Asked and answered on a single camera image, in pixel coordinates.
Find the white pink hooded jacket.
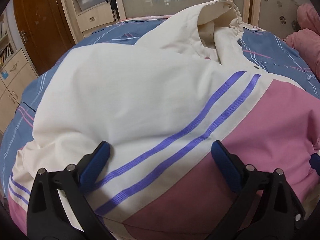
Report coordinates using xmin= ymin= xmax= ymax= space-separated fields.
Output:
xmin=8 ymin=0 xmax=319 ymax=239

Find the blue striped bed sheet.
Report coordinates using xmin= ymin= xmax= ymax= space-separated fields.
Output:
xmin=0 ymin=17 xmax=320 ymax=201

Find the pink pillow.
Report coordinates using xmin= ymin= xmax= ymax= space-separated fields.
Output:
xmin=285 ymin=3 xmax=320 ymax=79

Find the beige drawer cabinet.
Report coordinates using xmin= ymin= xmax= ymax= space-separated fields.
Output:
xmin=0 ymin=13 xmax=38 ymax=134

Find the brown wooden door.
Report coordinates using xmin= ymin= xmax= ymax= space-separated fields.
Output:
xmin=13 ymin=0 xmax=75 ymax=75

